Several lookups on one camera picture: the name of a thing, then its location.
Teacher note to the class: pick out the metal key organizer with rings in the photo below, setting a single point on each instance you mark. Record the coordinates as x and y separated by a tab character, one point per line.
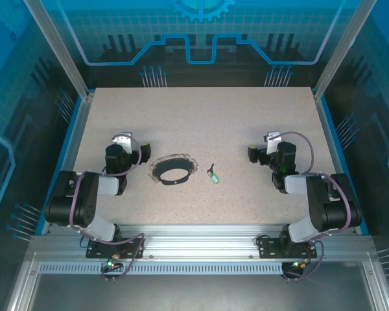
173	166

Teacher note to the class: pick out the green plastic key tag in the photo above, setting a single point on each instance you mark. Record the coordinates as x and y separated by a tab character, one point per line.
216	179

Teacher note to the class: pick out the small metal key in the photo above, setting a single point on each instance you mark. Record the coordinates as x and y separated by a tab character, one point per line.
210	169

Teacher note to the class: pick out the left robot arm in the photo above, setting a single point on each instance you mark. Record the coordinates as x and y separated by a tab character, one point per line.
87	210

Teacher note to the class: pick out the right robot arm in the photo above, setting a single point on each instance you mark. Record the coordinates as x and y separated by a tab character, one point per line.
317	201

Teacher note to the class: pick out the small connector with green LED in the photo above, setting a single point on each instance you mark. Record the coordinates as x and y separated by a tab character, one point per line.
111	263
299	265

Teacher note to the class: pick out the grey metal sheet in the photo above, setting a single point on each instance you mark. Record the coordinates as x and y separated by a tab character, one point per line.
197	291

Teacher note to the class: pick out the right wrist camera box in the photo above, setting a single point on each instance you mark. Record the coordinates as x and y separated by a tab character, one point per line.
274	135

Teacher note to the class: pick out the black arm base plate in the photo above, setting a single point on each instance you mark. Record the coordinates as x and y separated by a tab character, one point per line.
97	251
269	251

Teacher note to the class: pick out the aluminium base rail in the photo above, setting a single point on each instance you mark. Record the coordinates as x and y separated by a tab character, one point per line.
197	243

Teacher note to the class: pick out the aluminium frame post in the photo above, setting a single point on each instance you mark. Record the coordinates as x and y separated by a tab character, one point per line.
341	48
60	48

